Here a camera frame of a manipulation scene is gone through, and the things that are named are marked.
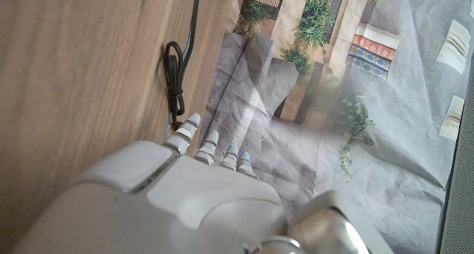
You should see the printed backdrop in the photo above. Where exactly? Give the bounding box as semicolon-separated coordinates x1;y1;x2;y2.
199;0;474;254

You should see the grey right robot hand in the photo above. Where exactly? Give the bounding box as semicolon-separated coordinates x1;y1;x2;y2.
10;112;394;254

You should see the black press power cord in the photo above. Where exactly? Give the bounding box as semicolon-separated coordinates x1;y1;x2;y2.
161;0;204;144

